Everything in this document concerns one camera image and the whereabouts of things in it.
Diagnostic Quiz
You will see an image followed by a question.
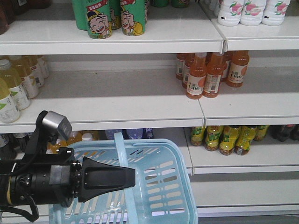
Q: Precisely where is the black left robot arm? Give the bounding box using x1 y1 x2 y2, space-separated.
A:
0 147 135 207

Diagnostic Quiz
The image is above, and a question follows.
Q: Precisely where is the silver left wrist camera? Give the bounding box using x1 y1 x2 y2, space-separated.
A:
42 111 72 140

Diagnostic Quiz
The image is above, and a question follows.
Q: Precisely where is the light blue plastic basket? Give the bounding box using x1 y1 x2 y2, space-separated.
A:
49 135 198 224

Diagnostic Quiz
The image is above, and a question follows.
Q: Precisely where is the white metal shelf unit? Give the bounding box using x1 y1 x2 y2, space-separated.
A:
0 0 299 217

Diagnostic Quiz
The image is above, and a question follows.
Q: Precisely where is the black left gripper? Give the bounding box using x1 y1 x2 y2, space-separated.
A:
30 147 135 207

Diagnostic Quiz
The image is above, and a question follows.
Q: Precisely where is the green cartoon drink can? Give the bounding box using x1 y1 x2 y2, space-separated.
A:
120 0 145 36
84 0 112 39

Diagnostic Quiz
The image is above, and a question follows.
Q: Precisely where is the white peach drink bottle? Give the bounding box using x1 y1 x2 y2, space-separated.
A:
217 0 245 27
240 0 267 26
262 0 290 26

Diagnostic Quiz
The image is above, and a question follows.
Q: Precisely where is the yellow lemon tea bottle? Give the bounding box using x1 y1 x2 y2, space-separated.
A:
205 126 224 151
234 125 257 155
219 126 241 155
190 126 206 146

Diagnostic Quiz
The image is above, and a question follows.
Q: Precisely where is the orange C100 drink bottle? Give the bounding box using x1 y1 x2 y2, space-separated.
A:
186 52 207 99
226 50 249 87
203 52 224 98

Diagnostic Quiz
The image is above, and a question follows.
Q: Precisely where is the pale yellow drink bottle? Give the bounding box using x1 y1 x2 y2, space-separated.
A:
0 78 20 123
9 55 39 99
0 59 30 110

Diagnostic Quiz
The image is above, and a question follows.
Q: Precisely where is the orange juice bottle white label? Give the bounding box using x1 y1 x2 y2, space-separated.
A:
66 131 82 145

